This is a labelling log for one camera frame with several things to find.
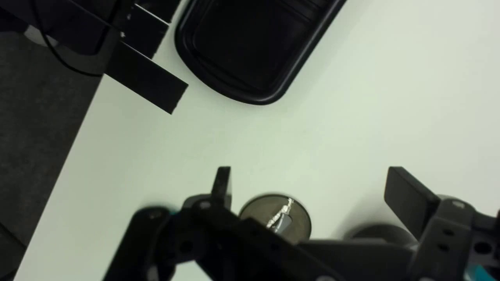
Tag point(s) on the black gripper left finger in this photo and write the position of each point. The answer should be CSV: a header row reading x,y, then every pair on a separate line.
x,y
220,185

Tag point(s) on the short black tape strip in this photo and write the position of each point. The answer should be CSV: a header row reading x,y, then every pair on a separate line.
x,y
145,32
158,8

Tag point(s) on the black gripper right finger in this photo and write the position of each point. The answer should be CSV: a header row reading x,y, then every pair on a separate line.
x,y
411,200

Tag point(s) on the black ribbed plastic tray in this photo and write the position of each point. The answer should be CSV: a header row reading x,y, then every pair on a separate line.
x,y
255,48

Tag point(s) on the black robot mounting stand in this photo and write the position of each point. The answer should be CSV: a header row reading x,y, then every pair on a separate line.
x,y
78,21

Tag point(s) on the long black tape strip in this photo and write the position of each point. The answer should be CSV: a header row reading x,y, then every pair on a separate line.
x,y
148,79

